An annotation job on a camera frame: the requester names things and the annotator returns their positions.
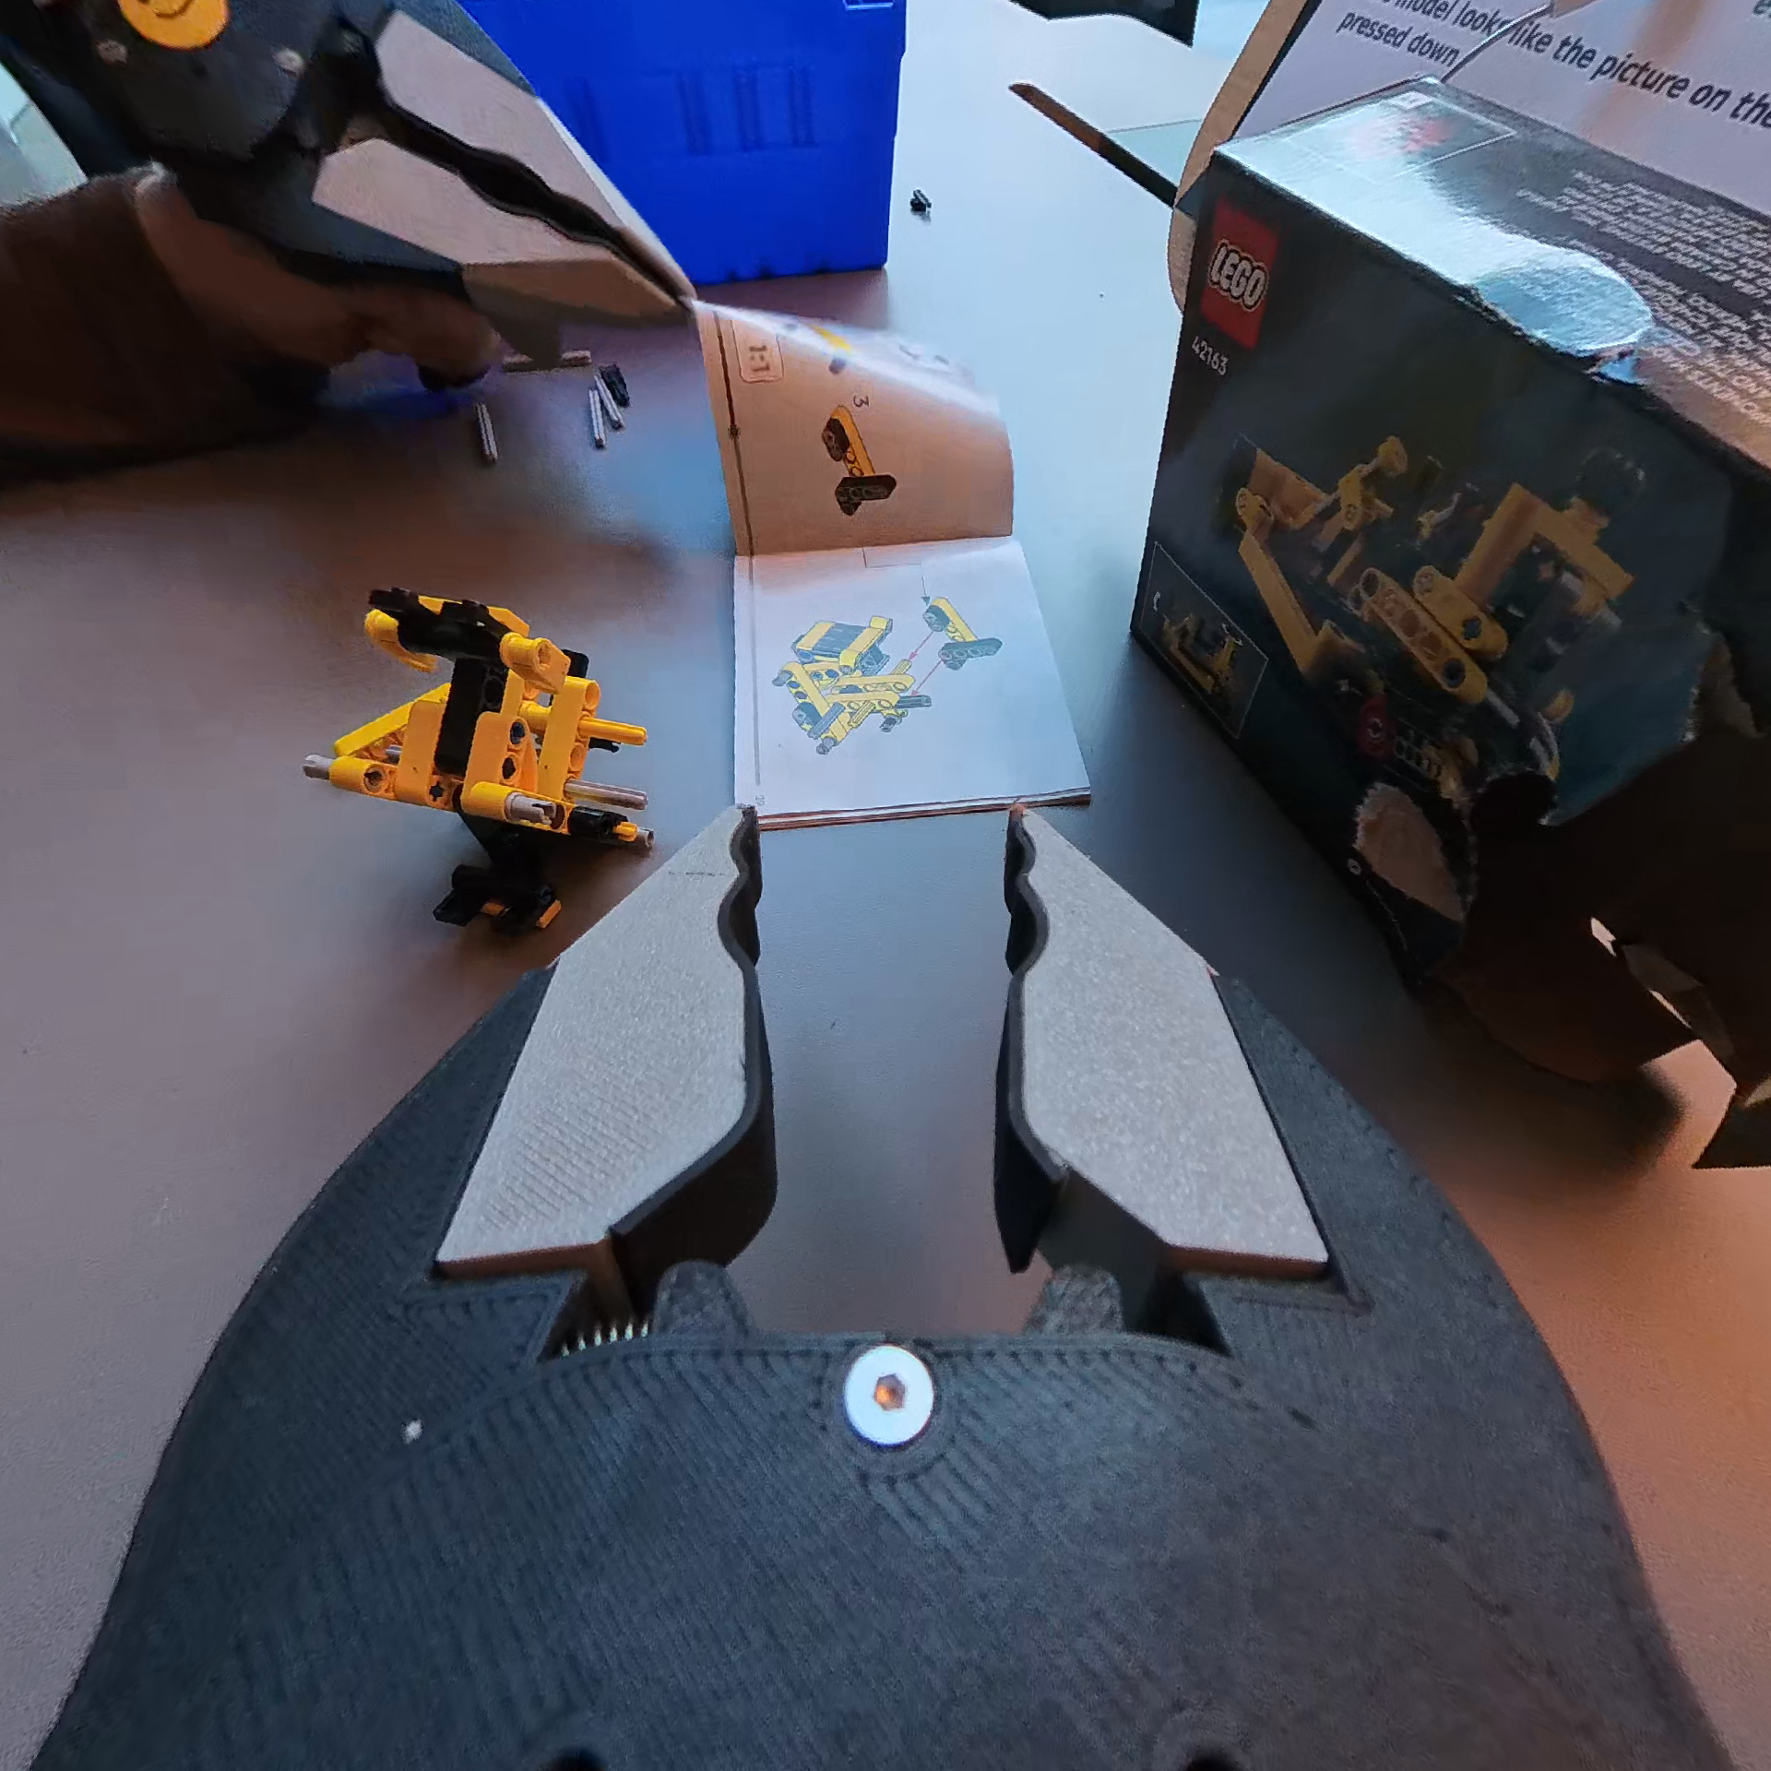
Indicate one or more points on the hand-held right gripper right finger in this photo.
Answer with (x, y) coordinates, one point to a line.
(1150, 1093)

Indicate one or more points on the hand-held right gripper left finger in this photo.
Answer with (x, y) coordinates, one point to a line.
(621, 1078)

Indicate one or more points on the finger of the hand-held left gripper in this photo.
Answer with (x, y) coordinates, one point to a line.
(497, 125)
(513, 268)

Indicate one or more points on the white instruction booklet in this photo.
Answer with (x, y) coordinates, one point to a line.
(969, 747)

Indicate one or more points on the yellow black lego model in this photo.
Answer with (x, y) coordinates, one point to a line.
(418, 747)

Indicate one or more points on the black lego set box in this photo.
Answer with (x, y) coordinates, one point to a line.
(1384, 483)

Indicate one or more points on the person's left hand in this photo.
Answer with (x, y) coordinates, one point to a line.
(375, 333)

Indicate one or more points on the blue plastic bin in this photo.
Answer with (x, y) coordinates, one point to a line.
(775, 138)

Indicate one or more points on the printed instruction sheet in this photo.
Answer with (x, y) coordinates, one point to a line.
(1592, 81)

